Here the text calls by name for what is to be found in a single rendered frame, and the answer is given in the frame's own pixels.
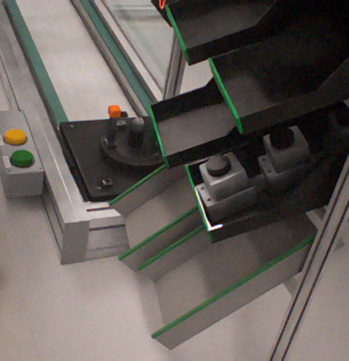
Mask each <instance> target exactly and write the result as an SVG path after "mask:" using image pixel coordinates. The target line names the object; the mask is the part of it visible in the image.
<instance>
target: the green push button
mask: <svg viewBox="0 0 349 361"><path fill-rule="evenodd" d="M11 161H12V163H13V164H16V165H18V166H27V165H29V164H31V163H32V162H33V154H32V153H31V152H29V151H27V150H17V151H14V152H13V153H12V154H11Z"/></svg>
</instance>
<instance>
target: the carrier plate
mask: <svg viewBox="0 0 349 361"><path fill-rule="evenodd" d="M141 117H142V118H143V120H144V126H147V127H151V128H152V124H153V121H152V118H151V116H141ZM135 118H137V117H129V118H118V121H119V120H125V122H126V123H132V120H134V119H135ZM108 126H109V118H104V119H92V120H80V121H67V122H60V129H59V130H60V133H61V135H62V137H63V140H64V142H65V145H66V147H67V148H68V150H69V153H70V155H71V157H72V159H73V163H74V164H75V167H76V170H77V174H78V176H79V177H80V180H81V183H82V185H83V187H84V190H85V193H86V195H87V197H88V199H89V201H103V200H110V199H115V198H116V197H117V196H119V195H120V194H122V193H124V192H125V191H126V190H128V189H129V188H130V187H132V186H133V185H135V184H136V183H138V182H139V181H141V180H142V179H143V178H145V177H146V176H148V175H149V174H151V172H148V173H133V172H125V171H122V170H119V169H117V168H114V167H113V166H111V165H109V164H108V163H107V162H106V161H105V160H104V159H103V158H102V157H101V156H100V153H99V150H98V146H99V139H100V136H101V134H102V132H103V131H105V130H106V129H107V128H108ZM110 178H111V180H112V181H113V183H114V185H113V188H108V189H105V188H104V186H103V183H102V180H103V179H110Z"/></svg>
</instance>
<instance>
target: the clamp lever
mask: <svg viewBox="0 0 349 361"><path fill-rule="evenodd" d="M108 114H109V116H110V119H109V126H108V132H107V140H108V142H109V143H114V140H115V133H116V127H117V121H118V118H125V117H128V113H127V112H126V111H121V109H120V107H119V105H109V107H108Z"/></svg>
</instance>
